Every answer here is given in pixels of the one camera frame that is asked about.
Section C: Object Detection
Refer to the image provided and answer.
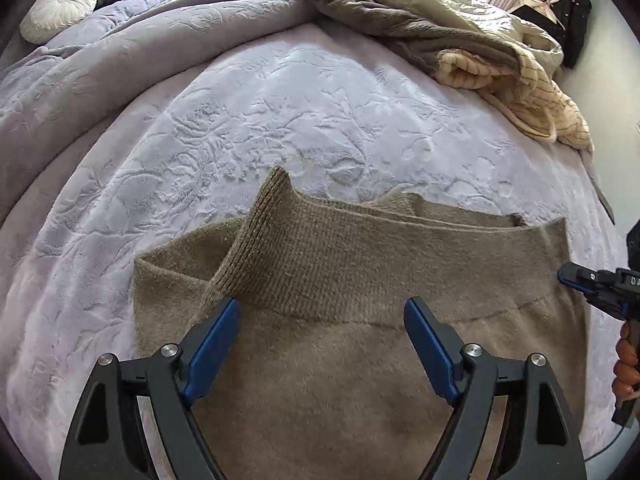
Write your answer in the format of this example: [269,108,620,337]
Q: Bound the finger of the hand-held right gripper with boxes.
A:
[557,262,601,293]

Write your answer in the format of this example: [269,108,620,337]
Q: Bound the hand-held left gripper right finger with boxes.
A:
[403,297,587,480]

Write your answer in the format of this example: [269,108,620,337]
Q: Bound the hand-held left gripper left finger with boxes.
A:
[59,298,242,480]

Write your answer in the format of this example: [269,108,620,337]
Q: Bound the olive knit sweater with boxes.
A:
[134,165,591,480]

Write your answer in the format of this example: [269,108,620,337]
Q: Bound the person's right hand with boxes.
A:
[613,321,640,401]

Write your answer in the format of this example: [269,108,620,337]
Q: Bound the black garment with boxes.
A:
[510,0,593,68]

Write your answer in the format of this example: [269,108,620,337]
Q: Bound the bunched lavender duvet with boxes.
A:
[0,0,321,221]

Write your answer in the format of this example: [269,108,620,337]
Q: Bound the taupe fleece garment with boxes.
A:
[300,0,526,76]

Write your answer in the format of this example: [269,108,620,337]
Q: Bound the round white cushion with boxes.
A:
[20,0,98,45]

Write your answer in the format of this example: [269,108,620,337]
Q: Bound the black cable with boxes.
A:
[585,422,640,461]

